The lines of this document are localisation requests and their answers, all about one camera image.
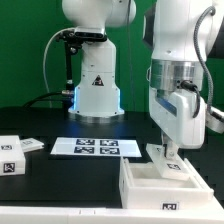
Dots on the white cabinet body box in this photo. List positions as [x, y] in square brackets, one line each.
[142, 187]

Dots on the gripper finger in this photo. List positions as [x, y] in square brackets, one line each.
[172, 150]
[164, 139]

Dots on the white cabinet top block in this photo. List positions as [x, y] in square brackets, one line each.
[12, 159]

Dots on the small white panel piece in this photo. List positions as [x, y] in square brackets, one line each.
[31, 144]

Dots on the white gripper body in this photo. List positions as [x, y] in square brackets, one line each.
[174, 116]

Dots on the black camera on stand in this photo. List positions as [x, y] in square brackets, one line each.
[73, 39]

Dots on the white L-shaped fence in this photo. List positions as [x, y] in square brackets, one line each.
[59, 215]

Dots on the white marker sheet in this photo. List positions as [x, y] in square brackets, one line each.
[95, 147]

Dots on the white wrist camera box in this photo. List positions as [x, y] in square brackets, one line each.
[215, 119]

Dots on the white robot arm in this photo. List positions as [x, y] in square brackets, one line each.
[181, 33]

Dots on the white door panel with knob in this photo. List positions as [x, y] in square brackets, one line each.
[168, 168]

